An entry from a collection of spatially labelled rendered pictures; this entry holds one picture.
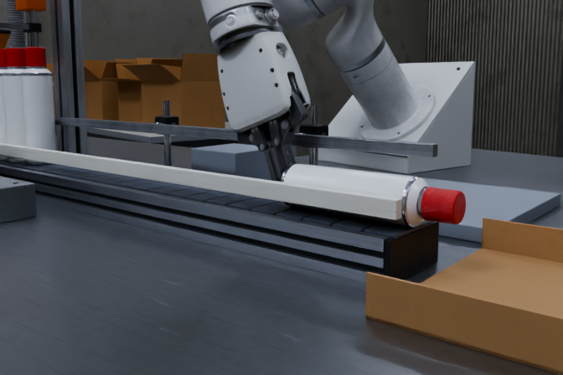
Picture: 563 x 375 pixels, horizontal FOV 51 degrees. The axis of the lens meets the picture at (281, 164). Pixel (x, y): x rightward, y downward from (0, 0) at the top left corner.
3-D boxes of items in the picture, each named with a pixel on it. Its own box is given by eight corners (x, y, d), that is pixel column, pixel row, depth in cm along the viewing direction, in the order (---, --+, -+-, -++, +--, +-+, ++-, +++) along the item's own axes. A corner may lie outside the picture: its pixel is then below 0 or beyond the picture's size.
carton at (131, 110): (93, 125, 336) (90, 58, 331) (175, 120, 370) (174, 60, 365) (130, 130, 302) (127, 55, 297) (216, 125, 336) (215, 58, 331)
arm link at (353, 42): (334, 52, 136) (279, -36, 124) (410, 13, 130) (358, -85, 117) (336, 79, 127) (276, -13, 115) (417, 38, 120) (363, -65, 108)
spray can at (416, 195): (279, 164, 68) (450, 184, 55) (307, 161, 72) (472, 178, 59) (278, 209, 69) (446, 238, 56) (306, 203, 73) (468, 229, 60)
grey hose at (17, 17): (6, 58, 127) (-1, -44, 125) (22, 59, 130) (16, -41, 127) (14, 58, 125) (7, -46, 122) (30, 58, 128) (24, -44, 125)
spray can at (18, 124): (1, 162, 108) (-7, 48, 105) (22, 159, 113) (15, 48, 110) (23, 163, 106) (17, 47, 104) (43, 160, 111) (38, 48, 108)
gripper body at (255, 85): (296, 20, 72) (321, 108, 71) (238, 52, 79) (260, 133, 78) (254, 15, 66) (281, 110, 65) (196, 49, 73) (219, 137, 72)
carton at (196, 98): (117, 130, 301) (115, 54, 296) (199, 125, 336) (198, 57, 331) (164, 135, 271) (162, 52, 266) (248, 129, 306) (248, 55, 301)
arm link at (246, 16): (290, 6, 73) (296, 28, 73) (240, 34, 79) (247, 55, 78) (244, -2, 67) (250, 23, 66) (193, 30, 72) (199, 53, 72)
